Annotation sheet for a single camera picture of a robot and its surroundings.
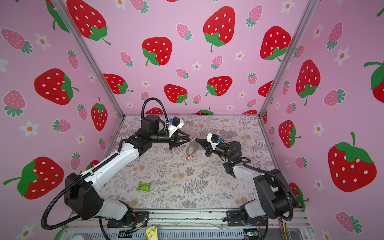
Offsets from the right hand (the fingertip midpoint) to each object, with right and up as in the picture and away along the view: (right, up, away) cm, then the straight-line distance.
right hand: (196, 139), depth 73 cm
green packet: (-30, -28, +11) cm, 42 cm away
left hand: (-4, +1, -2) cm, 4 cm away
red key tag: (-4, -12, +15) cm, 20 cm away
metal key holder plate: (-1, -2, 0) cm, 3 cm away
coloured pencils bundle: (+43, -43, -3) cm, 61 cm away
